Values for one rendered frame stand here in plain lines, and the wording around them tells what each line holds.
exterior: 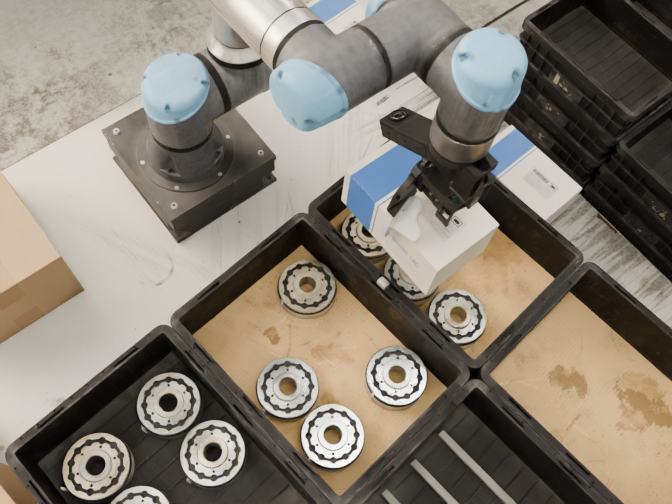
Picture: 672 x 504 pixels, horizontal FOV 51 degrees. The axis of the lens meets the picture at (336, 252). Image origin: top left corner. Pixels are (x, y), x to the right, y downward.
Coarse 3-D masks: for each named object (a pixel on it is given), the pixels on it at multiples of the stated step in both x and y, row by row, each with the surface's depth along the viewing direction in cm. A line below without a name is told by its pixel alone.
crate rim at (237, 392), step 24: (264, 240) 118; (336, 240) 119; (240, 264) 116; (360, 264) 118; (216, 288) 114; (408, 312) 115; (192, 336) 111; (432, 336) 113; (456, 360) 112; (456, 384) 110; (432, 408) 110; (408, 432) 106; (288, 456) 104; (384, 456) 106; (312, 480) 103; (360, 480) 103
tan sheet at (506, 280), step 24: (336, 216) 133; (504, 240) 133; (384, 264) 129; (480, 264) 130; (504, 264) 131; (528, 264) 131; (456, 288) 128; (480, 288) 128; (504, 288) 129; (528, 288) 129; (504, 312) 127; (480, 336) 124
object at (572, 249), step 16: (336, 192) 124; (512, 192) 126; (528, 208) 124; (320, 224) 121; (544, 224) 123; (560, 240) 122; (576, 256) 121; (432, 320) 114; (448, 336) 113; (464, 352) 112
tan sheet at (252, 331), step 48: (240, 336) 122; (288, 336) 122; (336, 336) 123; (384, 336) 123; (240, 384) 118; (288, 384) 119; (336, 384) 119; (432, 384) 120; (288, 432) 115; (336, 432) 116; (384, 432) 116; (336, 480) 112
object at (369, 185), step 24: (384, 144) 104; (360, 168) 102; (384, 168) 102; (408, 168) 102; (360, 192) 102; (384, 192) 100; (360, 216) 107; (432, 216) 99; (456, 216) 99; (480, 216) 100; (384, 240) 104; (408, 240) 97; (432, 240) 97; (456, 240) 98; (480, 240) 99; (408, 264) 102; (432, 264) 96; (456, 264) 101; (432, 288) 103
